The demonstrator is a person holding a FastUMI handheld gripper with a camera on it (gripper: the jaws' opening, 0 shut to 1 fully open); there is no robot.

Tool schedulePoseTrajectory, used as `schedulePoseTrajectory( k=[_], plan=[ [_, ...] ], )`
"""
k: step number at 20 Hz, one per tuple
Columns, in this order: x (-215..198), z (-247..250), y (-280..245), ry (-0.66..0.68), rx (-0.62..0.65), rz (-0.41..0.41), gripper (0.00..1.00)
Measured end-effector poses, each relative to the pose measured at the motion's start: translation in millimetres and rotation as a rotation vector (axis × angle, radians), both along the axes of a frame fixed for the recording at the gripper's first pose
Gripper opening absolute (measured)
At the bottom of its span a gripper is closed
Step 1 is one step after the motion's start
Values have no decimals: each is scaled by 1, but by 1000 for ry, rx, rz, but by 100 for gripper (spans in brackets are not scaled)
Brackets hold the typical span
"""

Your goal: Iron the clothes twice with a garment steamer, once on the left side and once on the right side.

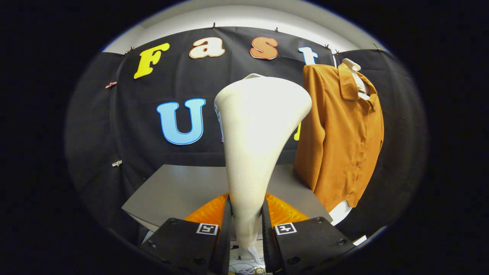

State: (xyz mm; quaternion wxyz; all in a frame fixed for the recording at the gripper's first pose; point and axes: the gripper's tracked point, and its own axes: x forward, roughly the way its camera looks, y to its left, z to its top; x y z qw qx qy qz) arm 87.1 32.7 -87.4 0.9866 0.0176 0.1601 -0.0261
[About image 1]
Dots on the white garment steamer head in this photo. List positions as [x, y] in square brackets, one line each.
[256, 133]

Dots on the orange button-up shirt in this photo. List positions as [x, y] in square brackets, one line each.
[344, 152]

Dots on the black backdrop cloth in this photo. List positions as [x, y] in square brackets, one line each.
[153, 152]

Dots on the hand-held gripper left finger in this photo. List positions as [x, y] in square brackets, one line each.
[191, 244]

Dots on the white clip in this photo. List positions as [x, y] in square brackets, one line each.
[117, 163]

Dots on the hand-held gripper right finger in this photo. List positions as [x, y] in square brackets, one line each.
[305, 244]

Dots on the white clothes hanger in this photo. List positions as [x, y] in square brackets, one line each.
[353, 67]

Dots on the red clip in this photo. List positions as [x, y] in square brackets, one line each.
[111, 84]

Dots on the row of black clips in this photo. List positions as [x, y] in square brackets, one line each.
[214, 26]

